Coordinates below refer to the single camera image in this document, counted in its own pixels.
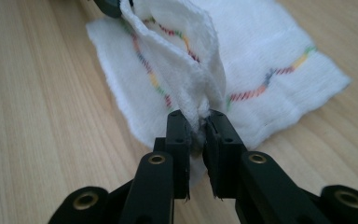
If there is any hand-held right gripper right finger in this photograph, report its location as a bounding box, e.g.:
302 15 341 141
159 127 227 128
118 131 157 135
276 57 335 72
201 108 332 224

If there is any white cloth with coloured stitching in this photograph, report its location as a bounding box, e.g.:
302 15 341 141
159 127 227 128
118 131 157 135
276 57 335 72
85 0 353 189

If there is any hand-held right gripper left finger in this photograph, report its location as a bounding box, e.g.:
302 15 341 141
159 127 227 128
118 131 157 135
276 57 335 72
119 109 191 224

